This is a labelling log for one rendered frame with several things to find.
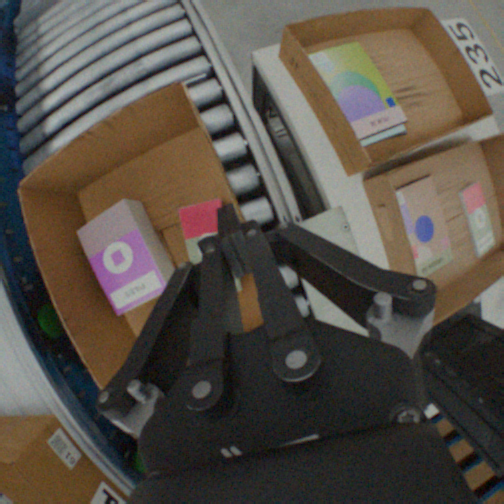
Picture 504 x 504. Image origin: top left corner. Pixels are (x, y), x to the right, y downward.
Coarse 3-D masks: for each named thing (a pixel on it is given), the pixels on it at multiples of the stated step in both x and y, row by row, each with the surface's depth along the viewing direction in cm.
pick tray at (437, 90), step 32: (288, 32) 32; (320, 32) 36; (352, 32) 38; (384, 32) 39; (416, 32) 38; (288, 64) 39; (384, 64) 40; (416, 64) 40; (448, 64) 36; (320, 96) 36; (416, 96) 41; (448, 96) 41; (480, 96) 33; (352, 128) 34; (416, 128) 42; (448, 128) 42; (352, 160) 39; (384, 160) 34
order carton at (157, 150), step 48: (144, 96) 27; (96, 144) 31; (144, 144) 40; (192, 144) 43; (48, 192) 35; (96, 192) 44; (144, 192) 44; (192, 192) 44; (48, 240) 32; (48, 288) 30; (96, 288) 41; (96, 336) 36
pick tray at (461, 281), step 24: (480, 144) 42; (408, 168) 43; (432, 168) 43; (456, 168) 43; (480, 168) 43; (384, 192) 38; (456, 192) 43; (384, 216) 41; (456, 216) 44; (384, 240) 44; (408, 240) 36; (456, 240) 45; (408, 264) 38; (456, 264) 45; (480, 264) 45; (456, 288) 43; (480, 288) 38
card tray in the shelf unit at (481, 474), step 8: (472, 472) 59; (480, 472) 55; (488, 472) 52; (472, 480) 55; (480, 480) 52; (488, 480) 59; (496, 480) 55; (472, 488) 51; (480, 488) 58; (488, 488) 54; (480, 496) 54
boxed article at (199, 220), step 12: (204, 204) 43; (216, 204) 43; (180, 216) 43; (192, 216) 43; (204, 216) 43; (216, 216) 43; (192, 228) 43; (204, 228) 43; (216, 228) 43; (192, 240) 44; (192, 252) 44; (240, 288) 45
